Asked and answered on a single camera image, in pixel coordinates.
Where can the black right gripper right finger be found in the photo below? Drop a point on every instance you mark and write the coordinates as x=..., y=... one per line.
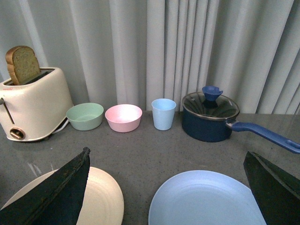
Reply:
x=276, y=192

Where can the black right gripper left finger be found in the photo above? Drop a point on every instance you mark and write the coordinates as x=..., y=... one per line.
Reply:
x=57, y=200

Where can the cream plastic plate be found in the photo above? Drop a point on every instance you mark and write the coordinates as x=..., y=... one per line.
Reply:
x=103, y=202

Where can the light blue plastic plate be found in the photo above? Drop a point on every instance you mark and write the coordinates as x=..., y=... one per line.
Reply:
x=204, y=198

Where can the green plastic bowl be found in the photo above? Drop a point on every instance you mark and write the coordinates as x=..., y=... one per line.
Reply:
x=86, y=116

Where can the cream white toaster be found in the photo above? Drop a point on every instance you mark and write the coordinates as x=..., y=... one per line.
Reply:
x=33, y=111

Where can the dark blue saucepan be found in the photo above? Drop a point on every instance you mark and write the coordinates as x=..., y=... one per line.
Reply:
x=215, y=130

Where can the pink plastic bowl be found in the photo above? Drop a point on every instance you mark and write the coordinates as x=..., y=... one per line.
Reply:
x=124, y=118

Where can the glass pot lid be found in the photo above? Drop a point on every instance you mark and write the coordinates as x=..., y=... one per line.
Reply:
x=210, y=103

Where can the light blue plastic cup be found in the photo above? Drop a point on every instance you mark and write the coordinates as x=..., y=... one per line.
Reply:
x=163, y=110

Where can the brown bread slice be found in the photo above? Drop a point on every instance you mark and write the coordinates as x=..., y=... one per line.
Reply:
x=22, y=64

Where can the grey curtain backdrop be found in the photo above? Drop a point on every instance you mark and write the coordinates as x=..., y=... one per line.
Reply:
x=135, y=51

